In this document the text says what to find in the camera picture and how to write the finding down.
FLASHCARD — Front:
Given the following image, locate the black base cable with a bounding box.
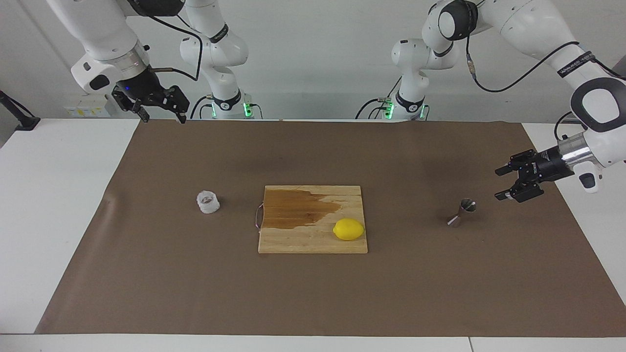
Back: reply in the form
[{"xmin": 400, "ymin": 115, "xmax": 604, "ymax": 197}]
[
  {"xmin": 190, "ymin": 95, "xmax": 212, "ymax": 119},
  {"xmin": 356, "ymin": 76, "xmax": 397, "ymax": 119}
]

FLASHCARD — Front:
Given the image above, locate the yellow lemon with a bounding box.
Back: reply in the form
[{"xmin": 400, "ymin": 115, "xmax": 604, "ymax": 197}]
[{"xmin": 333, "ymin": 218, "xmax": 365, "ymax": 242}]

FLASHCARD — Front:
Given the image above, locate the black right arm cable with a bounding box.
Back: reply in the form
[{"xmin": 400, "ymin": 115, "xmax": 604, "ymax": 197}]
[{"xmin": 147, "ymin": 14, "xmax": 204, "ymax": 82}]

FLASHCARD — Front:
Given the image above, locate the wooden cutting board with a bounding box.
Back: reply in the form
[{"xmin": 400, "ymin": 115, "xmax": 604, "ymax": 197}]
[{"xmin": 258, "ymin": 185, "xmax": 368, "ymax": 254}]

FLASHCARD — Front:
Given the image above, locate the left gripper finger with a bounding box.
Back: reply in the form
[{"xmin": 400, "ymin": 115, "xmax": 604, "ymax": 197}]
[
  {"xmin": 494, "ymin": 181, "xmax": 544, "ymax": 203},
  {"xmin": 495, "ymin": 151, "xmax": 536, "ymax": 176}
]

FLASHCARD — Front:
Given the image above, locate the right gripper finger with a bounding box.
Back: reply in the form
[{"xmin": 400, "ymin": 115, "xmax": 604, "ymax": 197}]
[
  {"xmin": 112, "ymin": 92, "xmax": 150, "ymax": 123},
  {"xmin": 156, "ymin": 86, "xmax": 190, "ymax": 124}
]

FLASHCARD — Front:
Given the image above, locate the brown paper table mat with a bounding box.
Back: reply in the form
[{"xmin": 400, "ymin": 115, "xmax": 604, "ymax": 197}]
[{"xmin": 34, "ymin": 119, "xmax": 626, "ymax": 338}]

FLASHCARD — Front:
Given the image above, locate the black clamp mount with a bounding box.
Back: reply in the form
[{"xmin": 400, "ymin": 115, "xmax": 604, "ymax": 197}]
[{"xmin": 0, "ymin": 90, "xmax": 41, "ymax": 132}]

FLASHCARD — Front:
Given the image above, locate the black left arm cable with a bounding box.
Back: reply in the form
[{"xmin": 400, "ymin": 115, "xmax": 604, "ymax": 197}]
[{"xmin": 466, "ymin": 29, "xmax": 626, "ymax": 142}]

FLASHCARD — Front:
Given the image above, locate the clear crinkled plastic cup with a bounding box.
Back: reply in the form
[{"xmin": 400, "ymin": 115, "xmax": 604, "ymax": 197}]
[{"xmin": 196, "ymin": 190, "xmax": 221, "ymax": 215}]

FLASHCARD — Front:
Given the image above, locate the steel double jigger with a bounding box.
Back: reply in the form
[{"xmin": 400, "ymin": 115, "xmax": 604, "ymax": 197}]
[{"xmin": 447, "ymin": 198, "xmax": 477, "ymax": 228}]

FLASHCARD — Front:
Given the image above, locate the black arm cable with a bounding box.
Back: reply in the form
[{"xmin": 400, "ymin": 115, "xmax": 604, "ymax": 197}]
[
  {"xmin": 147, "ymin": 14, "xmax": 204, "ymax": 82},
  {"xmin": 466, "ymin": 29, "xmax": 626, "ymax": 142}
]

